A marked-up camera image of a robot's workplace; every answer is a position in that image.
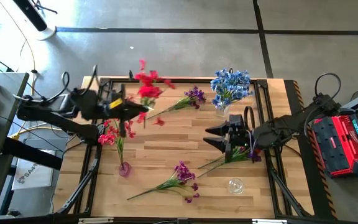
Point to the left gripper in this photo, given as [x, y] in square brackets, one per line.
[109, 110]

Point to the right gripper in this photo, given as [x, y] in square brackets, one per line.
[241, 133]

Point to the red flower bunch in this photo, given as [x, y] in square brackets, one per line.
[149, 91]
[107, 138]

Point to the purple flower bunch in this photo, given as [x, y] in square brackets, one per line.
[238, 154]
[183, 174]
[196, 96]

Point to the blue flower bunch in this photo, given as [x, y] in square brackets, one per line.
[221, 84]
[241, 82]

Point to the pink glass vase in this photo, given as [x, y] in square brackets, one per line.
[125, 170]

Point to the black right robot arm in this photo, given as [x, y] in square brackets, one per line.
[287, 124]

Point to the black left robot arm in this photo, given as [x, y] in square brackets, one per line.
[61, 123]

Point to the clear glass vase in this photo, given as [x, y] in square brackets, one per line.
[236, 186]
[223, 111]

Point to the black table edge clamp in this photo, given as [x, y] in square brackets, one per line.
[130, 75]

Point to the black tower fan white base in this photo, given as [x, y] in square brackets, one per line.
[49, 34]

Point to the red black toolbox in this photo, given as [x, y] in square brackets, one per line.
[337, 146]

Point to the white labelled box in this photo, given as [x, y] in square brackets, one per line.
[36, 177]

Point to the grey desk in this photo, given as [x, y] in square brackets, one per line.
[5, 102]

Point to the black tripod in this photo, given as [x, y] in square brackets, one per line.
[39, 4]

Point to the black metal table frame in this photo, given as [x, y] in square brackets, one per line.
[263, 83]

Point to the black diagonal frame strut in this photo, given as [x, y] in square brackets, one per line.
[287, 193]
[72, 194]

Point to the silver bracket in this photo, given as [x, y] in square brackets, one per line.
[269, 221]
[95, 220]

